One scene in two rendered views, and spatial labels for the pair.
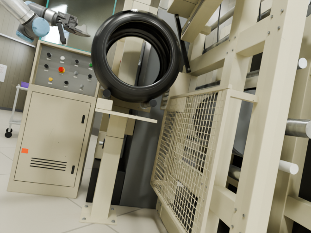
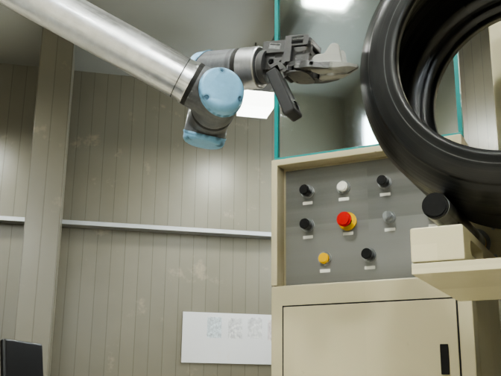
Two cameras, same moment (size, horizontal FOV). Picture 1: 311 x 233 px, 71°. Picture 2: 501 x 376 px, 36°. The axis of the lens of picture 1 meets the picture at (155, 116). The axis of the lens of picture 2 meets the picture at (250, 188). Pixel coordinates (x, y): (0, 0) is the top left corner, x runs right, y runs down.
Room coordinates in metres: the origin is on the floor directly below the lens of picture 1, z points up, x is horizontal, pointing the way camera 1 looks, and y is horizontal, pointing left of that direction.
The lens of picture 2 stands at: (0.09, -0.26, 0.57)
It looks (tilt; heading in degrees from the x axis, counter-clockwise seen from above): 16 degrees up; 40
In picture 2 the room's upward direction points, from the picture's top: 1 degrees clockwise
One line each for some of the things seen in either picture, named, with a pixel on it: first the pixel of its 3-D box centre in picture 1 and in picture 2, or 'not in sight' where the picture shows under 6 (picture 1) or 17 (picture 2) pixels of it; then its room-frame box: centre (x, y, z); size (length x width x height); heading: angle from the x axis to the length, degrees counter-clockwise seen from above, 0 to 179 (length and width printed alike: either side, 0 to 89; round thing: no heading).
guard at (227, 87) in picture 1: (177, 150); not in sight; (1.31, -0.17, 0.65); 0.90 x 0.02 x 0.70; 13
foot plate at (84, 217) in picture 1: (99, 213); not in sight; (1.70, 0.28, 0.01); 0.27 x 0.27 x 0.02; 13
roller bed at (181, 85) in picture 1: (174, 93); not in sight; (1.76, -0.12, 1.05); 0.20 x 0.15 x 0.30; 13
